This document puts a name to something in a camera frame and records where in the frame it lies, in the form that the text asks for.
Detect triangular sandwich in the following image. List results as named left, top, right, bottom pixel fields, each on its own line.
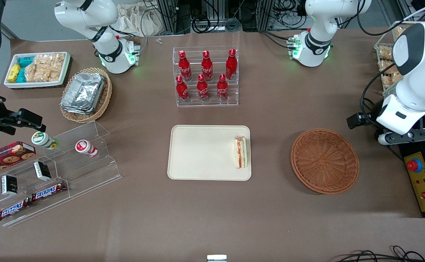
left=233, top=136, right=249, bottom=170

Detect brown round wicker basket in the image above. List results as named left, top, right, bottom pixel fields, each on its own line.
left=290, top=128, right=360, bottom=195

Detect light oval wicker basket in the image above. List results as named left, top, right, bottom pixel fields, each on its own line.
left=60, top=67, right=113, bottom=123

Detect beige rectangular tray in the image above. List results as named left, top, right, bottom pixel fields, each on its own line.
left=167, top=125, right=252, bottom=181

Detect green lid yogurt cup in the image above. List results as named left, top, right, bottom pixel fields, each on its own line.
left=31, top=131, right=59, bottom=150

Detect white rectangular snack dish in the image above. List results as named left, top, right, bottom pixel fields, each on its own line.
left=4, top=52, right=71, bottom=89

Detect red tartan cookie box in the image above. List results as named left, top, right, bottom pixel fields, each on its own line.
left=0, top=141, right=36, bottom=179

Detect yellow snack packet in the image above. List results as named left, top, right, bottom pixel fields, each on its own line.
left=8, top=64, right=21, bottom=82

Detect small black white box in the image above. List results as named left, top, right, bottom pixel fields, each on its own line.
left=1, top=175, right=19, bottom=197
left=33, top=161, right=52, bottom=181

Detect clear bags of rice crackers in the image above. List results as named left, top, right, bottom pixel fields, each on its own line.
left=25, top=53, right=66, bottom=83

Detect stack of foil trays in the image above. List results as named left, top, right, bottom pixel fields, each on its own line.
left=60, top=72, right=106, bottom=115

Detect red lid yogurt cup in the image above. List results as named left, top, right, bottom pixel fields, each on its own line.
left=75, top=140, right=99, bottom=158

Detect Snickers chocolate bar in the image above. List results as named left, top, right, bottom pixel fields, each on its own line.
left=0, top=198, right=33, bottom=222
left=32, top=181, right=67, bottom=202

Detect clear acrylic stepped shelf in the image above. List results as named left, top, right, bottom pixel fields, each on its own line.
left=0, top=121, right=123, bottom=228

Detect clear acrylic bottle rack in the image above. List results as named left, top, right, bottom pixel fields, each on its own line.
left=172, top=46, right=239, bottom=107

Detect red cola bottle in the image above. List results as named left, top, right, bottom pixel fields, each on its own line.
left=225, top=48, right=238, bottom=80
left=176, top=75, right=190, bottom=102
left=179, top=50, right=192, bottom=81
left=217, top=74, right=229, bottom=101
left=197, top=74, right=209, bottom=102
left=201, top=50, right=214, bottom=81

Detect white cloth bag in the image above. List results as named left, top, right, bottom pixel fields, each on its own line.
left=116, top=3, right=166, bottom=37

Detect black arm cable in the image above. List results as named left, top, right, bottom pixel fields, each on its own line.
left=360, top=64, right=398, bottom=126

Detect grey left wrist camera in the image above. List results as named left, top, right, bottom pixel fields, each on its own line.
left=378, top=128, right=425, bottom=146

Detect wire snack basket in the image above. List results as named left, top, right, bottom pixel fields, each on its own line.
left=374, top=21, right=416, bottom=93

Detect black floor cables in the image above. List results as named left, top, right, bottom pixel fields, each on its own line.
left=334, top=246, right=425, bottom=262

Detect coiled grey cable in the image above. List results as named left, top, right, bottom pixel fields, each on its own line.
left=225, top=18, right=241, bottom=32

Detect coiled black cable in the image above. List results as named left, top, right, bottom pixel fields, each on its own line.
left=192, top=16, right=211, bottom=33

